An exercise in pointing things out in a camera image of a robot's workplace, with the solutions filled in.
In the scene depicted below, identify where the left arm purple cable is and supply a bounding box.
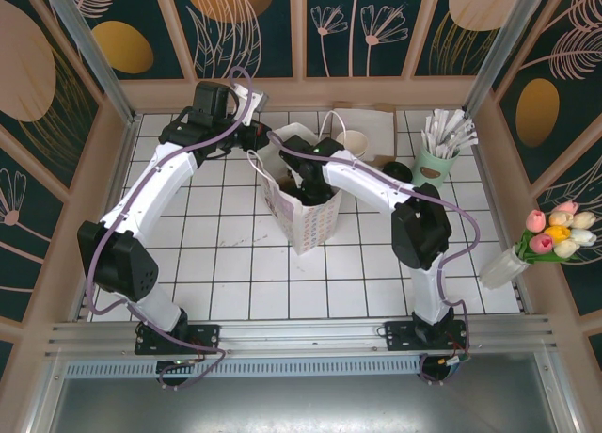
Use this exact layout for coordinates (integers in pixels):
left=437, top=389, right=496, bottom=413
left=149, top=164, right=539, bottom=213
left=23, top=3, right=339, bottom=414
left=86, top=67, right=275, bottom=392

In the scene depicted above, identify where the grey slotted cable duct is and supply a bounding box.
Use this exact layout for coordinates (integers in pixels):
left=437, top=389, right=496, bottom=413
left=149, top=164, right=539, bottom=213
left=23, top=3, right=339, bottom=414
left=64, top=360, right=424, bottom=380

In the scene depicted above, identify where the green paper cup stack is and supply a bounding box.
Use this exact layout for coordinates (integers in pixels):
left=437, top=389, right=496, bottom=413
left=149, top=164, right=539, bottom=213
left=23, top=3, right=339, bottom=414
left=335, top=130, right=372, bottom=163

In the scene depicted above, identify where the white printed paper bag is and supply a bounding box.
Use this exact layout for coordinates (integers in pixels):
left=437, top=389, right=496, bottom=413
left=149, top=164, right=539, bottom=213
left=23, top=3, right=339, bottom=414
left=246, top=110, right=350, bottom=257

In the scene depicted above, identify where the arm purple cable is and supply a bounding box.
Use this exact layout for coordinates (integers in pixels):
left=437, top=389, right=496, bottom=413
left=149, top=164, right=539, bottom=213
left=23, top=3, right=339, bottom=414
left=266, top=130, right=482, bottom=387
left=86, top=67, right=275, bottom=392

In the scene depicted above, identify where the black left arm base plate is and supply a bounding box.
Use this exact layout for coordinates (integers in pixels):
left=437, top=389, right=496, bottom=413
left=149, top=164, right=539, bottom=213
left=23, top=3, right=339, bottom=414
left=135, top=323, right=222, bottom=357

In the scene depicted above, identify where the artificial tulip bouquet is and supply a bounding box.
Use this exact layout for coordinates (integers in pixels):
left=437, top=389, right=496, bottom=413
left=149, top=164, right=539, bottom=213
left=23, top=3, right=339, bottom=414
left=518, top=200, right=598, bottom=265

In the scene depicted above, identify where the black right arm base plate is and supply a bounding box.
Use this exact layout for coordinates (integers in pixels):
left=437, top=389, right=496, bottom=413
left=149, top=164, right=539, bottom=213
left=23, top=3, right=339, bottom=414
left=384, top=318, right=471, bottom=354

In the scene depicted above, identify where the brown cardboard tray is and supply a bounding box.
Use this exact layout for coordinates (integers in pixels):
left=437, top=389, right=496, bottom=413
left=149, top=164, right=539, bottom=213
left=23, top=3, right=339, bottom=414
left=332, top=101, right=400, bottom=164

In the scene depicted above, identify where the mint green straw holder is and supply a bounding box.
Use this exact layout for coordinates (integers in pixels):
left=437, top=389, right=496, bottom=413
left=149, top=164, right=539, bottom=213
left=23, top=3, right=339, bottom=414
left=412, top=143, right=460, bottom=187

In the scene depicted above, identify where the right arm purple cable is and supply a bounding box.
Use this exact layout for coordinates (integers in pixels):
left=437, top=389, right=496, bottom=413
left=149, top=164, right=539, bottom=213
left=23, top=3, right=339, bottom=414
left=266, top=130, right=482, bottom=387

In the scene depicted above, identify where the aluminium mounting rail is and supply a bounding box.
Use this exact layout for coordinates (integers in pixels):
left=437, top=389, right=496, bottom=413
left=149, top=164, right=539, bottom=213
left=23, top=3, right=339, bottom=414
left=46, top=313, right=557, bottom=359

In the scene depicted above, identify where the aluminium corner post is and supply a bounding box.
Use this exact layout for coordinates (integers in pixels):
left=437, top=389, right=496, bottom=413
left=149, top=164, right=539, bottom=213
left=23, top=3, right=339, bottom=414
left=462, top=0, right=550, bottom=120
left=40, top=0, right=138, bottom=123

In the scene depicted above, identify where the white ribbed vase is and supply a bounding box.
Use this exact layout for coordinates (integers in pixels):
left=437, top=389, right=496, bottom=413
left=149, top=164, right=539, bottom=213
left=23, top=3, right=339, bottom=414
left=479, top=244, right=525, bottom=291

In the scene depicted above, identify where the yellow connector base wire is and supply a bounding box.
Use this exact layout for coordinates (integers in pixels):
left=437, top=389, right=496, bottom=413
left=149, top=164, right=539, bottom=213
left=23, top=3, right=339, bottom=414
left=439, top=343, right=472, bottom=371

